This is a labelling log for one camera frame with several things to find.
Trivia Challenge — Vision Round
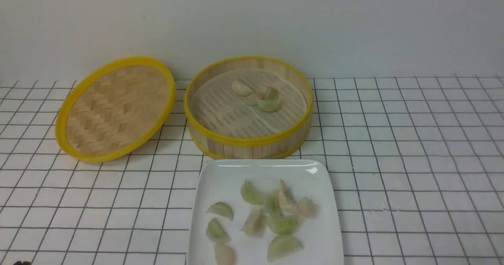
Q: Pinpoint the white dumpling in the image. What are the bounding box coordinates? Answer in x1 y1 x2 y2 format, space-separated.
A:
231 80 254 97

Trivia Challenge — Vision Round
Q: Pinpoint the white square plate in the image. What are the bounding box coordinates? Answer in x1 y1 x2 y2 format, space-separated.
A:
187 159 344 265

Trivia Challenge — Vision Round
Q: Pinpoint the green dumpling plate top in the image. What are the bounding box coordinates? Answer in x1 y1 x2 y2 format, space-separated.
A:
241 179 265 205

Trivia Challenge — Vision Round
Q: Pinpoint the green dumpling plate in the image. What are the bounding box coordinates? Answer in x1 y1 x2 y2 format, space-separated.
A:
267 235 304 263
266 215 300 235
241 179 265 205
263 190 283 219
206 202 234 221
206 218 231 244

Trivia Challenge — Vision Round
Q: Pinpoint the green dumpling plate middle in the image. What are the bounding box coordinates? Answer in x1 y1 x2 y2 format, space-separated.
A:
263 190 283 219

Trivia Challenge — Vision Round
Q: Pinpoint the white dumpling plate top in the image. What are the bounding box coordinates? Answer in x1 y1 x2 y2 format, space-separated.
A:
278 179 299 217

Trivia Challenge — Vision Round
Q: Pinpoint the pink dumpling plate centre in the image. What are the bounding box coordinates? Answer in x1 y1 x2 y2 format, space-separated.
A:
241 208 265 237

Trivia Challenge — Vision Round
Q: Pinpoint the pink dumpling plate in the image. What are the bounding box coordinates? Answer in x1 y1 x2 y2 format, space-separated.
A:
241 208 265 237
297 197 317 218
214 244 236 265

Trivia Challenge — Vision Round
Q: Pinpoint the pink dumpling plate right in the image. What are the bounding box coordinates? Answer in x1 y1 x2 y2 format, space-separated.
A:
297 197 317 218

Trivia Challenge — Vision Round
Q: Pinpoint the green dumpling plate centre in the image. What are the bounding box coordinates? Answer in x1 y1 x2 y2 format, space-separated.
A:
266 215 300 235

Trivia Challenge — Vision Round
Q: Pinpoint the green dumpling plate lower left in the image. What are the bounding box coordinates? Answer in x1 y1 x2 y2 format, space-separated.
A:
206 218 231 244

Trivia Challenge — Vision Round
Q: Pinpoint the green dumpling plate lower right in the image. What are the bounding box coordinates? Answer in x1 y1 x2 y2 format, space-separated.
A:
267 235 304 263

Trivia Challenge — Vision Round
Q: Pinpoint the pink dumpling plate bottom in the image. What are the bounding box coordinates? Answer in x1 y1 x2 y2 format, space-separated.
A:
214 244 236 265

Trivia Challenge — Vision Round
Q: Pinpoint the green dumpling in steamer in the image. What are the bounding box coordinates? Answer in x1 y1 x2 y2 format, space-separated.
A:
257 86 280 112

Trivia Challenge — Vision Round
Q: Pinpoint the white steamer liner cloth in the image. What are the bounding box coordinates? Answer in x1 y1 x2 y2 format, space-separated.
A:
189 69 307 139

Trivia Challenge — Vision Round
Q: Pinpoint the bamboo steamer basket yellow rim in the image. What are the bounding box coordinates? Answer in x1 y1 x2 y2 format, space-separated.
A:
183 56 313 159

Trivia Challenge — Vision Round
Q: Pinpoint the bamboo steamer lid yellow rim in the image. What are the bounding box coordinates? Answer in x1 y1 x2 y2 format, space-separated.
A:
55 57 176 163

